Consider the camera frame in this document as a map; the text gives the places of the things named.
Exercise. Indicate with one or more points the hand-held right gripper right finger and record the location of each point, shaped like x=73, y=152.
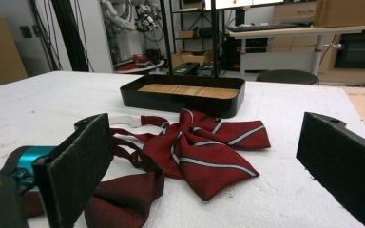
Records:
x=342, y=161

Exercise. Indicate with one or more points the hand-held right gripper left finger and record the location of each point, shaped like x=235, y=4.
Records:
x=76, y=171

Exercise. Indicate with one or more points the dark red bow tie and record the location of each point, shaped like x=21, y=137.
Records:
x=123, y=199

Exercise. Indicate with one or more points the striped red bow tie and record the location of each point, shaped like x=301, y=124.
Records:
x=202, y=152

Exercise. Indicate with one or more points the black rack with wooden tray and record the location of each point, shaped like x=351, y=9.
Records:
x=183, y=101

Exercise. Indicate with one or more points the white foam board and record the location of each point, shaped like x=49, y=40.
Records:
x=282, y=190

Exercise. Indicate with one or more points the black round stool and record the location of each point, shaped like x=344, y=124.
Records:
x=286, y=77

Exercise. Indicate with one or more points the black oven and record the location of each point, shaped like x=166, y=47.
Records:
x=361, y=44

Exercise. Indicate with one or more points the round white table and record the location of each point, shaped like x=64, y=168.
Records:
x=139, y=67

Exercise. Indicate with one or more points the white desk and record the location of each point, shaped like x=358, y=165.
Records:
x=297, y=31

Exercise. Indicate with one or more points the flat cardboard sheet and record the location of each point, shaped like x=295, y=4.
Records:
x=0, y=53

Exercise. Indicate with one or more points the large cardboard box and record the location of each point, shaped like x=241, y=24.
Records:
x=345, y=12

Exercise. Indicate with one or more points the black computer tower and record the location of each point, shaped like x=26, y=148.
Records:
x=206, y=69
x=186, y=68

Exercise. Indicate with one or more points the black keyboard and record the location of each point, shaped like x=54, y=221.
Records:
x=259, y=27

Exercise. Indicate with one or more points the small cardboard box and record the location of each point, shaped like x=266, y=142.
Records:
x=190, y=58

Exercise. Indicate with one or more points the computer monitor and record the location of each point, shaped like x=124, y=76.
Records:
x=244, y=3

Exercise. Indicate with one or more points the black metal frame beam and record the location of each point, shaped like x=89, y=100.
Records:
x=69, y=34

